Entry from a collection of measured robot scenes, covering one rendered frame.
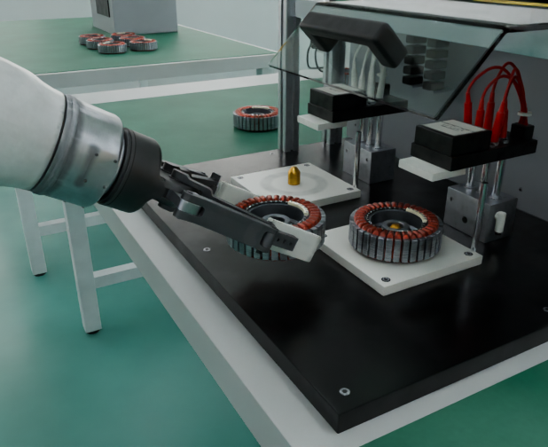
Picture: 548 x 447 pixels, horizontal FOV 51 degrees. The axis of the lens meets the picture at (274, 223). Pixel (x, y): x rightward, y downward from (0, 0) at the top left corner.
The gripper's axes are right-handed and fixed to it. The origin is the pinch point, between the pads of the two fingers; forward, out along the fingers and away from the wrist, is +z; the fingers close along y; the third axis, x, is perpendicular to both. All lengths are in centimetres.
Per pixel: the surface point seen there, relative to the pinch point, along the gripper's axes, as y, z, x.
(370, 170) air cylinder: -17.6, 25.9, 10.1
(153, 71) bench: -154, 37, 8
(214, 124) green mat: -70, 24, 4
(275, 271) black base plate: -0.1, 3.4, -5.4
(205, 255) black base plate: -7.8, -1.5, -8.2
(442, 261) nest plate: 9.0, 17.8, 4.2
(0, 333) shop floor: -126, 15, -88
